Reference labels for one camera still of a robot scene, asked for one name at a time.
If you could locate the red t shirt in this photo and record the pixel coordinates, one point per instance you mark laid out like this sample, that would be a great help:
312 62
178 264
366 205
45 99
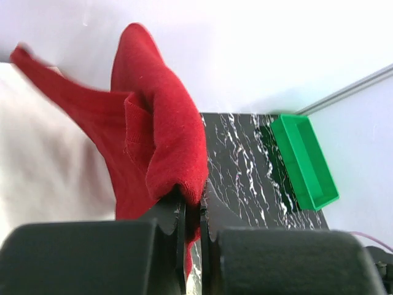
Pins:
146 127

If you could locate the right aluminium corner post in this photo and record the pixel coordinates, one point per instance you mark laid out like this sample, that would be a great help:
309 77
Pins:
349 90

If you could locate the white folded t shirt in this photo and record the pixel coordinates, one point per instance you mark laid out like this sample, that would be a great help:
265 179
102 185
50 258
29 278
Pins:
50 170

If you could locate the green plastic tray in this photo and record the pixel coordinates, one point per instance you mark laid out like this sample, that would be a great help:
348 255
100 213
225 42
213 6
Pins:
306 166

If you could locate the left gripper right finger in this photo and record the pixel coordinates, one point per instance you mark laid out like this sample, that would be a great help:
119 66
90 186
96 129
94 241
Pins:
239 259

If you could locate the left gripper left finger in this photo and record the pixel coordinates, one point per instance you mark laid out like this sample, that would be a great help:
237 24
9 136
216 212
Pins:
145 256

